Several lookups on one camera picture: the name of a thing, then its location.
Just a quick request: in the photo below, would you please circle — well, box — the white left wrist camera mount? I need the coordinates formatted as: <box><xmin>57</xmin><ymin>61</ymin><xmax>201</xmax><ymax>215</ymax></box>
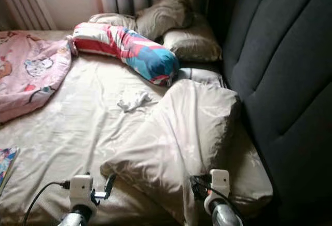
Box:
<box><xmin>69</xmin><ymin>173</ymin><xmax>95</xmax><ymax>208</ymax></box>

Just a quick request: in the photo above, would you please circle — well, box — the red white blue bolster pillow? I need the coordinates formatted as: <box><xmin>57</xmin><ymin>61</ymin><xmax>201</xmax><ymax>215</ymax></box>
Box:
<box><xmin>70</xmin><ymin>22</ymin><xmax>181</xmax><ymax>87</ymax></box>

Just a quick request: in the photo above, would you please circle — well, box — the pale striped pillow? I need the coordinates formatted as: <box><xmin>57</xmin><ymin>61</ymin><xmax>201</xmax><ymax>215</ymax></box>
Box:
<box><xmin>176</xmin><ymin>67</ymin><xmax>226</xmax><ymax>88</ymax></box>

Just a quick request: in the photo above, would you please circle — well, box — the white crumpled cloth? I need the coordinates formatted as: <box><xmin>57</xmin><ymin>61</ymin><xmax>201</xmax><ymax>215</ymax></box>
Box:
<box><xmin>117</xmin><ymin>90</ymin><xmax>152</xmax><ymax>112</ymax></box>

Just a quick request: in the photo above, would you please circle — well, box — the crumpled beige pillow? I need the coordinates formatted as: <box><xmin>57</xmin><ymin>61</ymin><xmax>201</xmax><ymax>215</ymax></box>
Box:
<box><xmin>135</xmin><ymin>0</ymin><xmax>195</xmax><ymax>40</ymax></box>

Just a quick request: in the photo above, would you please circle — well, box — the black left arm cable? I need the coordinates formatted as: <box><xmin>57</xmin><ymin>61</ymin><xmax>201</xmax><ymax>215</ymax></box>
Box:
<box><xmin>22</xmin><ymin>180</ymin><xmax>72</xmax><ymax>226</ymax></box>

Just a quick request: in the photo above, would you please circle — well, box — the beige floral duvet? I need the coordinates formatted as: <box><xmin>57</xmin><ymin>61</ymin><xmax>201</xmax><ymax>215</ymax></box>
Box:
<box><xmin>100</xmin><ymin>79</ymin><xmax>274</xmax><ymax>226</ymax></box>

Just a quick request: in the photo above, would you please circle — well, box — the colourful manga comic book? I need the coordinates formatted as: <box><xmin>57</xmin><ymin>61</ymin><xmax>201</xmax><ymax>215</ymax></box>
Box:
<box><xmin>0</xmin><ymin>147</ymin><xmax>20</xmax><ymax>195</ymax></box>

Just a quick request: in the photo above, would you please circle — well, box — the beige floral bed sheet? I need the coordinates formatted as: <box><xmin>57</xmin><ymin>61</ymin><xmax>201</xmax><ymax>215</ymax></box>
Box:
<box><xmin>0</xmin><ymin>29</ymin><xmax>275</xmax><ymax>226</ymax></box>

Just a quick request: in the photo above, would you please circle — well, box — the plump beige floral pillow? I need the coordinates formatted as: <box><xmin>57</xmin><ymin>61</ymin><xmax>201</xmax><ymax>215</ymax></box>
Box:
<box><xmin>161</xmin><ymin>15</ymin><xmax>223</xmax><ymax>63</ymax></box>

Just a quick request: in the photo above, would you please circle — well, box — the flat beige pillow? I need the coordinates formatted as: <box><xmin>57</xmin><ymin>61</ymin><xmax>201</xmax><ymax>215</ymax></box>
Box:
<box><xmin>88</xmin><ymin>12</ymin><xmax>138</xmax><ymax>31</ymax></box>

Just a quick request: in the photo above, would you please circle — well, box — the pink cartoon print blanket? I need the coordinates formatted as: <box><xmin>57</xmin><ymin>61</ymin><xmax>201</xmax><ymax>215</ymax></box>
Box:
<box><xmin>0</xmin><ymin>31</ymin><xmax>73</xmax><ymax>124</ymax></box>

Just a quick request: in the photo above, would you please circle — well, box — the dark grey upholstered headboard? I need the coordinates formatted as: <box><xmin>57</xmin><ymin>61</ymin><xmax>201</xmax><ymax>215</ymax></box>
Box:
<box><xmin>207</xmin><ymin>0</ymin><xmax>332</xmax><ymax>226</ymax></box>

